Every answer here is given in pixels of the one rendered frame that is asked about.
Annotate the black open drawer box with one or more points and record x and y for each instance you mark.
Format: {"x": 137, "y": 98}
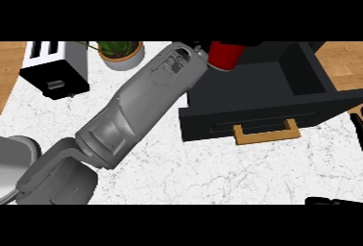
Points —
{"x": 246, "y": 86}

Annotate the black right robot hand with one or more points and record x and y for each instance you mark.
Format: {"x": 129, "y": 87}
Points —
{"x": 359, "y": 128}

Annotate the grey round bowl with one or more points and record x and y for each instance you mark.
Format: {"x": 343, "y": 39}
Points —
{"x": 14, "y": 160}

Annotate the potted green plant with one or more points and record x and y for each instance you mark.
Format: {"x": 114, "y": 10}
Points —
{"x": 122, "y": 56}

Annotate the black and white toaster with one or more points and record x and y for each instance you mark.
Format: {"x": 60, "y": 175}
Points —
{"x": 60, "y": 80}

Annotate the red can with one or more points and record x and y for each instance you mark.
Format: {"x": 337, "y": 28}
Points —
{"x": 225, "y": 55}

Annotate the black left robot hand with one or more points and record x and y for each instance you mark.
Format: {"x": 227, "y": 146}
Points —
{"x": 199, "y": 44}

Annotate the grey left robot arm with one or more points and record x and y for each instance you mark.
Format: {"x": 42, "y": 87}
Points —
{"x": 143, "y": 102}

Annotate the black drawer front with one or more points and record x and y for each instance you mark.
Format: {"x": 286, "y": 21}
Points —
{"x": 265, "y": 112}

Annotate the black cabinet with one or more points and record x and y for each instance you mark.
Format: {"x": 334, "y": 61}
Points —
{"x": 303, "y": 67}

